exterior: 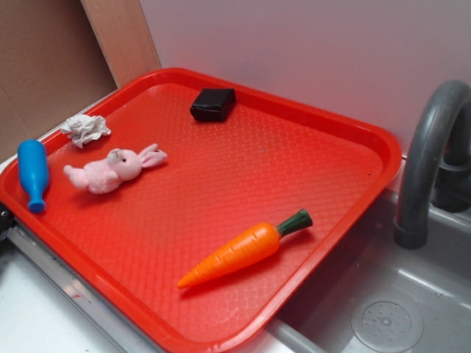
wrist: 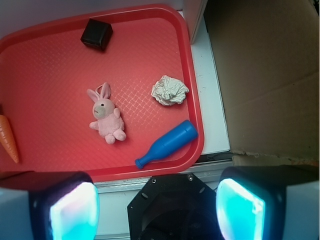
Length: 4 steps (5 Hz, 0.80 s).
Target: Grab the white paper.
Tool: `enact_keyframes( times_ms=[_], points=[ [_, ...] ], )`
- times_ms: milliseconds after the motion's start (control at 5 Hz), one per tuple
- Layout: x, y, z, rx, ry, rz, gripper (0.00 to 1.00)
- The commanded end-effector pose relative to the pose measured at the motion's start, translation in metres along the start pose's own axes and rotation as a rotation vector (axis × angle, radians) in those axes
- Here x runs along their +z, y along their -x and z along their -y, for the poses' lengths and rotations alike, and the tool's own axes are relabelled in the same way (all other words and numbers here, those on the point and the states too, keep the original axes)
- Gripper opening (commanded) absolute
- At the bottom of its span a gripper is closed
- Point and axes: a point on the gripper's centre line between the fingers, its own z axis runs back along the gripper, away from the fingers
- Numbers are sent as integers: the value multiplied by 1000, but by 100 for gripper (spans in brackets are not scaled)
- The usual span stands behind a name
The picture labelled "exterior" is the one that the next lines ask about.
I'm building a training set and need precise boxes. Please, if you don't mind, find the crumpled white paper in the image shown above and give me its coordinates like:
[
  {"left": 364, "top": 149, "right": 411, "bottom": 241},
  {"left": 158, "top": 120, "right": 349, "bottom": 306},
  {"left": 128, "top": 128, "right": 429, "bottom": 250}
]
[{"left": 60, "top": 114, "right": 111, "bottom": 149}]

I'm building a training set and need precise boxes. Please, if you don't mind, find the red plastic tray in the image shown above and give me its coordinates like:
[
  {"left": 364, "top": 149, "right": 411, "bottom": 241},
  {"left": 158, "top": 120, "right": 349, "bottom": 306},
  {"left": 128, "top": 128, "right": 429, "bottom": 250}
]
[{"left": 1, "top": 68, "right": 402, "bottom": 352}]

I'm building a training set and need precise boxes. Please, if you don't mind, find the orange plastic toy carrot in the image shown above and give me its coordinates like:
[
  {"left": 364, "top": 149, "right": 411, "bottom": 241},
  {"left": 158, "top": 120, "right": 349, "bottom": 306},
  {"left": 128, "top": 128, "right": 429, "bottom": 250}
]
[{"left": 177, "top": 209, "right": 314, "bottom": 289}]

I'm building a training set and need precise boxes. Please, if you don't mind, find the black rectangular block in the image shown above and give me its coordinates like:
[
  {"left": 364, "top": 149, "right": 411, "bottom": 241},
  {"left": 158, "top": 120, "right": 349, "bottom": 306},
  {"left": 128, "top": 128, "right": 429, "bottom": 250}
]
[{"left": 190, "top": 88, "right": 236, "bottom": 122}]

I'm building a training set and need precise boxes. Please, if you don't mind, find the pink plush bunny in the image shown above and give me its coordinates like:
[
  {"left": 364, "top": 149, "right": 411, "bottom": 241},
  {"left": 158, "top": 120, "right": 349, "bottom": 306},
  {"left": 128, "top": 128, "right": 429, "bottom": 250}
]
[{"left": 63, "top": 143, "right": 167, "bottom": 195}]

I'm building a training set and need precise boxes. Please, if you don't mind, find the grey plastic toy sink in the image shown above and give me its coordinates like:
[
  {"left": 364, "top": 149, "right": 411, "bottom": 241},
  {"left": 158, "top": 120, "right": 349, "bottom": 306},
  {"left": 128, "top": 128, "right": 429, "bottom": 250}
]
[{"left": 266, "top": 189, "right": 471, "bottom": 353}]

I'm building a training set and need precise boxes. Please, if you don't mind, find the grey toy faucet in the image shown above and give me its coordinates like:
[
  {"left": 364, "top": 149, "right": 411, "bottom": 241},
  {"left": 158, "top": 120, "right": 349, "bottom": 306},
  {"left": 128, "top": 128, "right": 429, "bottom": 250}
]
[{"left": 394, "top": 80, "right": 470, "bottom": 249}]

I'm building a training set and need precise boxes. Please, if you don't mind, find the blue plastic toy bottle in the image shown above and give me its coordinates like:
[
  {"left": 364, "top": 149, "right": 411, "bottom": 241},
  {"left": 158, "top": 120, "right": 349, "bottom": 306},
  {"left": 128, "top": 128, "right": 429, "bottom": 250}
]
[{"left": 18, "top": 140, "right": 49, "bottom": 213}]

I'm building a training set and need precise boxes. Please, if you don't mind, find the brown cardboard panel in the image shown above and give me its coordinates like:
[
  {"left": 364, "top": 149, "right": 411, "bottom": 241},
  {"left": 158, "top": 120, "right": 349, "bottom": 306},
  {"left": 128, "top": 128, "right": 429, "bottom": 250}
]
[{"left": 1, "top": 1, "right": 160, "bottom": 160}]

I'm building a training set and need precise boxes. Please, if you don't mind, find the black object at left edge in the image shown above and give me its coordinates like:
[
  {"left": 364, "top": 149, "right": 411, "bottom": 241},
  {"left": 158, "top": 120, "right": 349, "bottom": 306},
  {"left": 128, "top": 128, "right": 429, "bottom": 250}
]
[{"left": 0, "top": 203, "right": 14, "bottom": 256}]

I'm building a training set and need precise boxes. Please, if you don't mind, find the metal rail strip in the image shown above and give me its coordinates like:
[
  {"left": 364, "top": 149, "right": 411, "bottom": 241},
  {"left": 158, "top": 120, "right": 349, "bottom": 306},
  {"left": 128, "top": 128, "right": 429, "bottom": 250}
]
[{"left": 6, "top": 221, "right": 163, "bottom": 352}]

